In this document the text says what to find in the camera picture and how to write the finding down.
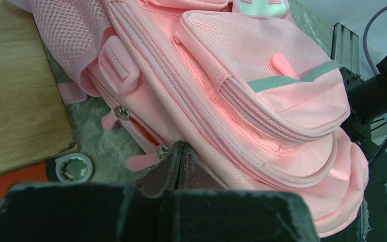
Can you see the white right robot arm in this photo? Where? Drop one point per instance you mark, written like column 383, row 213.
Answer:
column 367, row 99

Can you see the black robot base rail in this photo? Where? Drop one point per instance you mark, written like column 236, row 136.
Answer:
column 371, row 221

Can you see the orange handled adjustable wrench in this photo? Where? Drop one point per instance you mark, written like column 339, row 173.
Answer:
column 70, row 168

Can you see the brown wooden board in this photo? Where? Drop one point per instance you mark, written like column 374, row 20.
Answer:
column 34, row 125

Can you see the pink student backpack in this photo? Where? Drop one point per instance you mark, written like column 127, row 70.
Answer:
column 258, row 100

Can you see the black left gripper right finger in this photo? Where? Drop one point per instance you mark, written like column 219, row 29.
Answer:
column 192, row 175

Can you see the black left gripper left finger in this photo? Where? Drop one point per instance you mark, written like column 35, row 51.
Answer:
column 164, row 175

